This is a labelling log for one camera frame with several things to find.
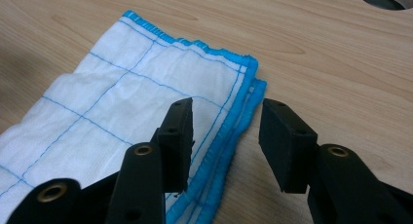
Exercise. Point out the white cloth with blue trim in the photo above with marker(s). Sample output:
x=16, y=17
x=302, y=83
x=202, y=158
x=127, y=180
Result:
x=123, y=104

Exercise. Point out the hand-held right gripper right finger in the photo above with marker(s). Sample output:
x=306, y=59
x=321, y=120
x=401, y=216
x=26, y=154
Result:
x=285, y=146

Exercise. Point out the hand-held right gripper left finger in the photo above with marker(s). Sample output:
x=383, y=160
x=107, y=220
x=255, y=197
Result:
x=177, y=142

